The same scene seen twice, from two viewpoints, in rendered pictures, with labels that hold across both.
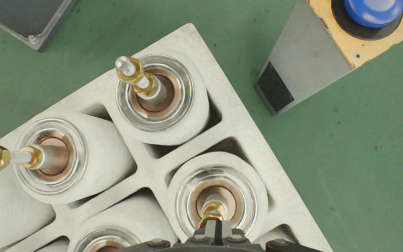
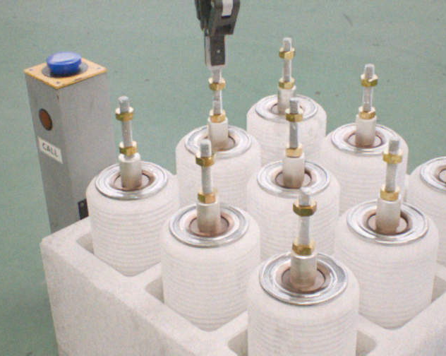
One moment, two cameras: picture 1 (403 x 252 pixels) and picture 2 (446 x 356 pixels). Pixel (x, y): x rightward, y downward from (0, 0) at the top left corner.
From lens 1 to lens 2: 81 cm
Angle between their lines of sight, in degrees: 64
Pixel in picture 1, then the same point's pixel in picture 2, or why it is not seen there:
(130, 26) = not seen: outside the picture
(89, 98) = (141, 294)
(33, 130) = (185, 237)
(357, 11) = (74, 61)
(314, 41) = (84, 99)
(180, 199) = (219, 155)
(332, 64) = (100, 90)
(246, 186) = (197, 131)
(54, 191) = (241, 214)
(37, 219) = not seen: hidden behind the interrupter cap
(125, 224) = (253, 179)
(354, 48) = (93, 69)
